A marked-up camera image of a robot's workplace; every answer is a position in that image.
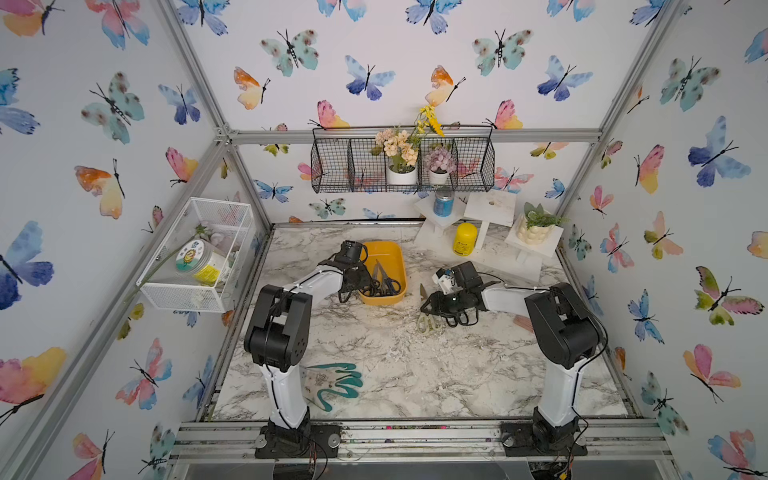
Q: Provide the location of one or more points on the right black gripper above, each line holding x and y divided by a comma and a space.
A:
436, 305

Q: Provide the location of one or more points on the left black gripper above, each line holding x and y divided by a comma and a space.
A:
364, 278

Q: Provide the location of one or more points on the yellow plastic storage box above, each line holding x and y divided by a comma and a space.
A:
385, 263

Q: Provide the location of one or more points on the cream handled kitchen scissors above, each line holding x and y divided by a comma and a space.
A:
426, 323

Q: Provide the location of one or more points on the small black scissors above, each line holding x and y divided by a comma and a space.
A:
383, 285

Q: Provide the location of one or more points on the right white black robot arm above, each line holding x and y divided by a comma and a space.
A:
567, 333

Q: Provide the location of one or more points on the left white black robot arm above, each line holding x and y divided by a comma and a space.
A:
277, 335

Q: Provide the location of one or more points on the yellow plastic jar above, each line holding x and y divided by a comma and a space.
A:
465, 239

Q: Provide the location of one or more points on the white tiered display stand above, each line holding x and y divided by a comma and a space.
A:
501, 242

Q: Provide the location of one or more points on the pink striped cloth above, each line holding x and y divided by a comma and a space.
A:
524, 322

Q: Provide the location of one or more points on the blue tin can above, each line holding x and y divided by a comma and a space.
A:
443, 202

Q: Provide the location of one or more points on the succulent in cream pot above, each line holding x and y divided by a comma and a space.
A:
537, 224

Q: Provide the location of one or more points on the peach flowers white pot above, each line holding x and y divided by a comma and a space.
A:
401, 156

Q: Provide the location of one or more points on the purple flowers white pot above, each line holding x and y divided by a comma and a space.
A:
441, 164

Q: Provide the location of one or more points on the green lid yellow jar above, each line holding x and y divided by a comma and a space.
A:
202, 261

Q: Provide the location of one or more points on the yellow artificial flower sprig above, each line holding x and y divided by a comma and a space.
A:
427, 122

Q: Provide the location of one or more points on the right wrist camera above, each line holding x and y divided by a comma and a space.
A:
444, 279

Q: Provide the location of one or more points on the black wire wall basket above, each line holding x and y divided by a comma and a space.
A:
341, 160

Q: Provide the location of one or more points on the aluminium front rail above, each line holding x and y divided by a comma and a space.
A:
358, 441

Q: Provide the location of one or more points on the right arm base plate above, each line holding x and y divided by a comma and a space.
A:
537, 437

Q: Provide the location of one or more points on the clear acrylic wall box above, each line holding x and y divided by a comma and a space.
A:
227, 225

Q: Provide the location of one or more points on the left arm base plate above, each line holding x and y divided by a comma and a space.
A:
308, 440

